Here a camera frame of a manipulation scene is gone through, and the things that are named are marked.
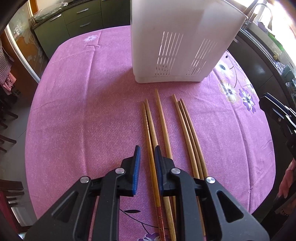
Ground white plastic utensil holder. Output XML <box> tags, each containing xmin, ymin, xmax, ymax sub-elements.
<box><xmin>130</xmin><ymin>0</ymin><xmax>246</xmax><ymax>83</ymax></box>

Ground pink floral tablecloth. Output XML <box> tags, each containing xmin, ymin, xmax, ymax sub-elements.
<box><xmin>25</xmin><ymin>26</ymin><xmax>275</xmax><ymax>240</ymax></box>

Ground dark wooden chair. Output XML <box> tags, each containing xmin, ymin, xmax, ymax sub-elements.
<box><xmin>1</xmin><ymin>179</ymin><xmax>24</xmax><ymax>226</ymax></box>

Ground checkered hanging apron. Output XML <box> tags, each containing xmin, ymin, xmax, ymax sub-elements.
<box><xmin>0</xmin><ymin>42</ymin><xmax>16</xmax><ymax>95</ymax></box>

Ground dark kitchen counter right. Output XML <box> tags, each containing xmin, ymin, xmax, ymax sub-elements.
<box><xmin>228</xmin><ymin>29</ymin><xmax>295</xmax><ymax>109</ymax></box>

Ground dark kitchen cabinet left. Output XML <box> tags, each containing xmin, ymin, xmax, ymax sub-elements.
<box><xmin>33</xmin><ymin>0</ymin><xmax>130</xmax><ymax>58</ymax></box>

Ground sink faucet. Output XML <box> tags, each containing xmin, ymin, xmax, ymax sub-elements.
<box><xmin>244</xmin><ymin>1</ymin><xmax>271</xmax><ymax>23</ymax></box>

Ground person's hand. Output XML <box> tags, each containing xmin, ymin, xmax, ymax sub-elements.
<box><xmin>277</xmin><ymin>159</ymin><xmax>295</xmax><ymax>198</ymax></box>

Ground wooden chopstick right group inner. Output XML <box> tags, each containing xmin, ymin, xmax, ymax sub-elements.
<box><xmin>171</xmin><ymin>94</ymin><xmax>206</xmax><ymax>237</ymax></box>

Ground wooden chopstick right group middle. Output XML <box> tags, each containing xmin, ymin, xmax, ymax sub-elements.
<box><xmin>178</xmin><ymin>101</ymin><xmax>204</xmax><ymax>179</ymax></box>

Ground light wooden chopstick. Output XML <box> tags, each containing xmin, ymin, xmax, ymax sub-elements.
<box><xmin>155</xmin><ymin>89</ymin><xmax>176</xmax><ymax>221</ymax></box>
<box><xmin>144</xmin><ymin>99</ymin><xmax>176</xmax><ymax>240</ymax></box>

